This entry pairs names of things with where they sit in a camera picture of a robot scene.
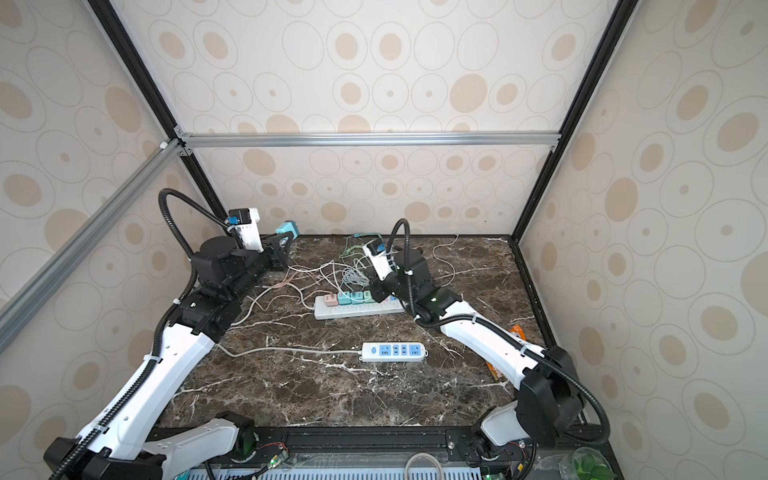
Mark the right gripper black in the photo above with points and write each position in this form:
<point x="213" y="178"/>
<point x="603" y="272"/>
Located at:
<point x="374" y="286"/>

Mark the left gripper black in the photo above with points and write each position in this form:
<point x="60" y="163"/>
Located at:
<point x="275" y="247"/>

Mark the teal charger plug front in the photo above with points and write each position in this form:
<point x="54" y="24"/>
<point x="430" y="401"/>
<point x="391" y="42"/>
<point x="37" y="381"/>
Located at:
<point x="344" y="298"/>

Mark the long white colourful power strip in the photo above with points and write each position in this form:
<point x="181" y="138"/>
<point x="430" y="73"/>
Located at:
<point x="369" y="308"/>

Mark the short white blue power strip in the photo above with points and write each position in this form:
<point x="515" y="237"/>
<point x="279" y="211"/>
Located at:
<point x="383" y="352"/>

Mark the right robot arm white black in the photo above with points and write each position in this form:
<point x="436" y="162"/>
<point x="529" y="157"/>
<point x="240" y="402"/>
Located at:
<point x="551" y="403"/>

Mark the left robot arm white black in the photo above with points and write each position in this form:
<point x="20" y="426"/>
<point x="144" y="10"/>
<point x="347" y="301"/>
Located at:
<point x="109" y="446"/>

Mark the clear cup with green leaves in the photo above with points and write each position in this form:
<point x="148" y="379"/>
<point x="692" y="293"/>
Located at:
<point x="585" y="464"/>

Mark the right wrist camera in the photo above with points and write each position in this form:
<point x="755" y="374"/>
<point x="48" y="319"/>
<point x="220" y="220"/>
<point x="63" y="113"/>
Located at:
<point x="380" y="265"/>

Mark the diagonal aluminium rail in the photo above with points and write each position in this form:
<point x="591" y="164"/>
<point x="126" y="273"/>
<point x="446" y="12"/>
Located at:
<point x="21" y="309"/>

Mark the horizontal aluminium rail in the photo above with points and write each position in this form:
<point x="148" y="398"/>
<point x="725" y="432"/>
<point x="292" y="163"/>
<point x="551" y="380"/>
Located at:
<point x="370" y="139"/>

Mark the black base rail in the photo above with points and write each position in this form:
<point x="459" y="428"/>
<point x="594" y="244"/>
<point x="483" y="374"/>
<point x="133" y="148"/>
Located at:
<point x="360" y="441"/>

